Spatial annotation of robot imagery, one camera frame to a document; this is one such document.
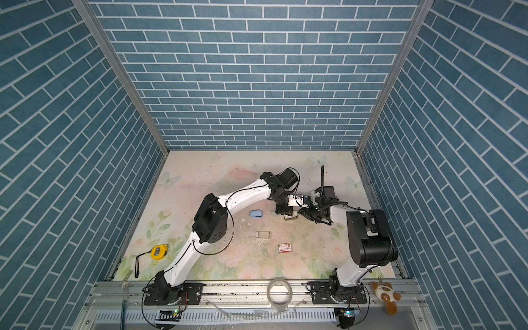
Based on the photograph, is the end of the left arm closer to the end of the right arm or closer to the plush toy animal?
the end of the right arm

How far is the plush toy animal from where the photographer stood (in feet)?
2.32

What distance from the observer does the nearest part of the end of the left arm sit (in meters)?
0.71
